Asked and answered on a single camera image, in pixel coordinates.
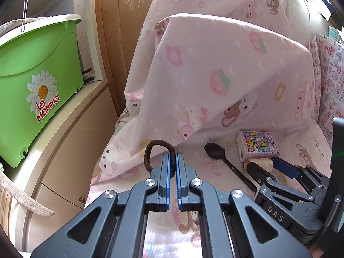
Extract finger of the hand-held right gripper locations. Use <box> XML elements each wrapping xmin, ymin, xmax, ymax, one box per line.
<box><xmin>247</xmin><ymin>163</ymin><xmax>323</xmax><ymax>229</ymax></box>
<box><xmin>273</xmin><ymin>157</ymin><xmax>333</xmax><ymax>203</ymax></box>

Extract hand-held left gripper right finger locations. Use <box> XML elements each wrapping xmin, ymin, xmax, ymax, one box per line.
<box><xmin>176</xmin><ymin>152</ymin><xmax>313</xmax><ymax>258</ymax></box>

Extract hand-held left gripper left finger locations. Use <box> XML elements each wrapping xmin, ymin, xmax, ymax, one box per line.
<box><xmin>30</xmin><ymin>152</ymin><xmax>176</xmax><ymax>258</ymax></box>

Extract small beige wooden piece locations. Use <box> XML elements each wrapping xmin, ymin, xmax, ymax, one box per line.
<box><xmin>242</xmin><ymin>158</ymin><xmax>275</xmax><ymax>171</ymax></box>

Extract brown hair tie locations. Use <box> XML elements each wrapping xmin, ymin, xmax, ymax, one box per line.
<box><xmin>144</xmin><ymin>139</ymin><xmax>176</xmax><ymax>179</ymax></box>

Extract small cartoon printed box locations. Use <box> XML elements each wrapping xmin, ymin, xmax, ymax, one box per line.
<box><xmin>236</xmin><ymin>130</ymin><xmax>280</xmax><ymax>163</ymax></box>

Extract black plastic spoon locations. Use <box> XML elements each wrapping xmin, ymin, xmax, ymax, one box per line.
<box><xmin>204</xmin><ymin>142</ymin><xmax>258</xmax><ymax>191</ymax></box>

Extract red patterned pillow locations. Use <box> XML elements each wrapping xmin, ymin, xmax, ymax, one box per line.
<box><xmin>309</xmin><ymin>34</ymin><xmax>344</xmax><ymax>146</ymax></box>

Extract cream cabinet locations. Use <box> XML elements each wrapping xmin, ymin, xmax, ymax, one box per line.
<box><xmin>11</xmin><ymin>78</ymin><xmax>127</xmax><ymax>253</ymax></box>

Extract pink printed blanket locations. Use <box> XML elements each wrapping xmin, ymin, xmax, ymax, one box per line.
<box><xmin>90</xmin><ymin>0</ymin><xmax>336</xmax><ymax>258</ymax></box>

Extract wooden bed board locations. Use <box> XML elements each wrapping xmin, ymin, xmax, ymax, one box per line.
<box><xmin>95</xmin><ymin>0</ymin><xmax>164</xmax><ymax>116</ymax></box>

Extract green plastic storage box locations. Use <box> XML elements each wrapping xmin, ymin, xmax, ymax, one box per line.
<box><xmin>0</xmin><ymin>13</ymin><xmax>84</xmax><ymax>168</ymax></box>

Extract beige woven strap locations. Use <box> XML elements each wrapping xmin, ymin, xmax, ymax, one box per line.
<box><xmin>0</xmin><ymin>170</ymin><xmax>55</xmax><ymax>218</ymax></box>

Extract metal wire hanger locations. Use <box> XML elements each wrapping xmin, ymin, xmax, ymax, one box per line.
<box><xmin>23</xmin><ymin>0</ymin><xmax>31</xmax><ymax>33</ymax></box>

